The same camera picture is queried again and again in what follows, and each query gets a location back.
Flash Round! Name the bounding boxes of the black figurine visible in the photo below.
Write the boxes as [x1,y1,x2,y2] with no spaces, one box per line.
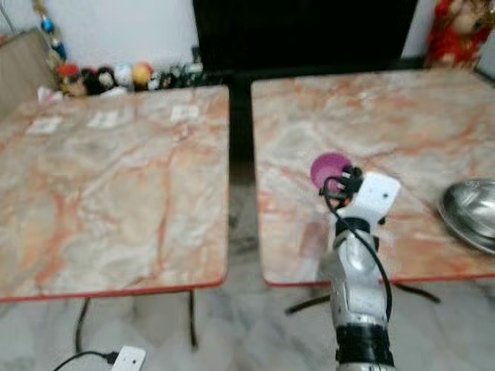
[85,66,117,95]

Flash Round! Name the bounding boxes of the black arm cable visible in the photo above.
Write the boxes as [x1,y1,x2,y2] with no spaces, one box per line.
[322,176,393,319]
[54,350,120,371]

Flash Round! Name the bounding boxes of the red dressed doll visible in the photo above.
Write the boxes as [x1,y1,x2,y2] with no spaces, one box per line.
[425,0,495,70]

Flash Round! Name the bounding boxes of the beige upholstered seat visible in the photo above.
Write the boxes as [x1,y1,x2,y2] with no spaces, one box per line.
[0,29,61,118]

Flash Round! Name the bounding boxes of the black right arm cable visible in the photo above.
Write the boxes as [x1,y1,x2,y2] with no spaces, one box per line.
[322,176,393,319]

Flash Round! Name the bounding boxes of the marble table with white stickers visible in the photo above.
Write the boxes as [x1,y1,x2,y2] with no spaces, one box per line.
[0,85,231,356]

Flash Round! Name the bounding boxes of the white figurine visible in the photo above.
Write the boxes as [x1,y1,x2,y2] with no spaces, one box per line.
[114,63,135,88]

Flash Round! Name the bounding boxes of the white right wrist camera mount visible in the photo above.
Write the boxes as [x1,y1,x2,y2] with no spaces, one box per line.
[336,172,401,229]

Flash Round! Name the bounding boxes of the shiny metal bowl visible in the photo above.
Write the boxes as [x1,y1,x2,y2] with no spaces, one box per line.
[439,179,495,256]

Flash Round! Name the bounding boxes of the red capped figurine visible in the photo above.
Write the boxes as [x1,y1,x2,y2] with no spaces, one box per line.
[57,62,87,97]

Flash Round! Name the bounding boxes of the hanging ornament with blue beads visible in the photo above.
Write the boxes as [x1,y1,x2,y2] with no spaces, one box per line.
[33,0,67,63]

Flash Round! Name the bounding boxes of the purple plastic cup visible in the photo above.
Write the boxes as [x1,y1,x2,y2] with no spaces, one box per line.
[310,152,353,192]

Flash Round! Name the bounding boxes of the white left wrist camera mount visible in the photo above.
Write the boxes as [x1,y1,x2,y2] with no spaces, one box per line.
[112,345,148,371]

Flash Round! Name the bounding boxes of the white paper sticker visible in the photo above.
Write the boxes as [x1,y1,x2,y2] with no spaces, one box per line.
[27,116,63,135]
[170,104,203,123]

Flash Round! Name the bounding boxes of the marble table without stickers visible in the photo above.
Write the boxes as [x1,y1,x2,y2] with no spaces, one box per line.
[251,70,495,316]

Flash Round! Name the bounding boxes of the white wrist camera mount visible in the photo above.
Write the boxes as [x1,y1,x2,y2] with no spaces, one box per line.
[112,345,148,371]
[336,172,401,229]

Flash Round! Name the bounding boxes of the black television screen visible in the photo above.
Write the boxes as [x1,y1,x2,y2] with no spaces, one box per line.
[192,0,419,75]

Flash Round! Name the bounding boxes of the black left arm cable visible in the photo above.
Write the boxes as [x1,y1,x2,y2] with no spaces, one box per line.
[54,350,120,371]

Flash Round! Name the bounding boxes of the orange headed figurine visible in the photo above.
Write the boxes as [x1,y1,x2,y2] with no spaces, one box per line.
[132,61,154,90]

